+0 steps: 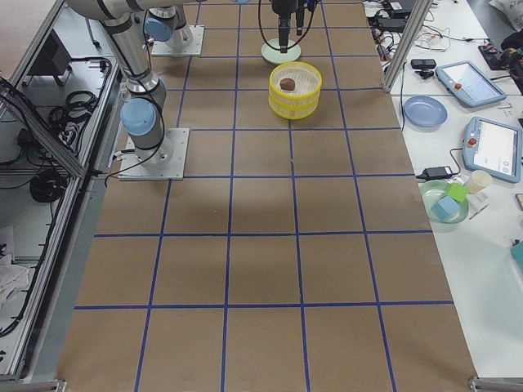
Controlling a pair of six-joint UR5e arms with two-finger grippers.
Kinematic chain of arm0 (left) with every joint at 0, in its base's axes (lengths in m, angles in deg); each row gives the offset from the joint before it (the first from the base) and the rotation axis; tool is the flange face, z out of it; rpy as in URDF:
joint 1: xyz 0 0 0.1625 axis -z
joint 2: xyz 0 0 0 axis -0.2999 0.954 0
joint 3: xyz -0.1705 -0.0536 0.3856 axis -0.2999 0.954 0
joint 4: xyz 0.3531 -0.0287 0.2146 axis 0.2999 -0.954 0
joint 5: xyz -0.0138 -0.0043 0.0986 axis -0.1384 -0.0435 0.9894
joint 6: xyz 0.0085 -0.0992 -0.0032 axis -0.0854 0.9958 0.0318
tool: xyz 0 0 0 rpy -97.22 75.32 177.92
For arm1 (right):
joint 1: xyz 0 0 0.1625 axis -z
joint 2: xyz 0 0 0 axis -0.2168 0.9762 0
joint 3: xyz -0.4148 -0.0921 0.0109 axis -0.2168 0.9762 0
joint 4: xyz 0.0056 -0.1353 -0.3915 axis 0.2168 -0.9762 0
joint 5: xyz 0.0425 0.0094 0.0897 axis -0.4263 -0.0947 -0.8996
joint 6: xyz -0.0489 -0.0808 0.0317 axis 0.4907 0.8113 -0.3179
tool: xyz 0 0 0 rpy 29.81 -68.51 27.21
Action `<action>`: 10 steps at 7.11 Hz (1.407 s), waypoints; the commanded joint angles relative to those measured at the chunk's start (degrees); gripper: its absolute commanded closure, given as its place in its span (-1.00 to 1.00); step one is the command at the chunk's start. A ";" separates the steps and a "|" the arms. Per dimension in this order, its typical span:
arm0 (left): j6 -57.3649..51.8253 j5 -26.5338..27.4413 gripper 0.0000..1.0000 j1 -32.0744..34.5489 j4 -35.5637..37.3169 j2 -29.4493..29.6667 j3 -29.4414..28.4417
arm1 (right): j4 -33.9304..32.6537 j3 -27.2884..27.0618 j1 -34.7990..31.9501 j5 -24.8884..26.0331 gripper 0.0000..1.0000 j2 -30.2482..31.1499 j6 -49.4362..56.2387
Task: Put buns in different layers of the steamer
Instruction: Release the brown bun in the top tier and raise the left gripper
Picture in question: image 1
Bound beige paper cup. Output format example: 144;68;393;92
465;170;493;194

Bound blue plate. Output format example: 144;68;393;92
403;96;448;129

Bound green bowl with blocks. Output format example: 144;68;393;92
419;180;469;224

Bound aluminium frame post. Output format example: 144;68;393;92
382;0;432;93

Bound green foam block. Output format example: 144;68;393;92
445;182;469;203

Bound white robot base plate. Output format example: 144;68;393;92
118;128;190;180

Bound upper teach pendant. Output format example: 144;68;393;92
435;60;507;107

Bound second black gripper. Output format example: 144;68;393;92
271;0;305;54

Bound lower teach pendant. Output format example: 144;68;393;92
463;117;522;184

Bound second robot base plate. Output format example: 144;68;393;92
152;25;205;57

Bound black power adapter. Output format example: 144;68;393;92
416;166;457;181

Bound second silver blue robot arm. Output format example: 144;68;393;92
143;1;307;57

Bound teach pendant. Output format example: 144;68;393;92
435;60;507;107
463;117;522;184

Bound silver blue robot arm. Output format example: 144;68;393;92
67;1;173;96

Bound white crumpled cloth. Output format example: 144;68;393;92
0;226;32;315

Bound blue foam block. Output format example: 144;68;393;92
431;196;460;222

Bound light green plate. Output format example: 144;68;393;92
261;38;302;65

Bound yellow bamboo steamer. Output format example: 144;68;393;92
268;61;323;120

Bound brown bun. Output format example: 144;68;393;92
279;78;296;91

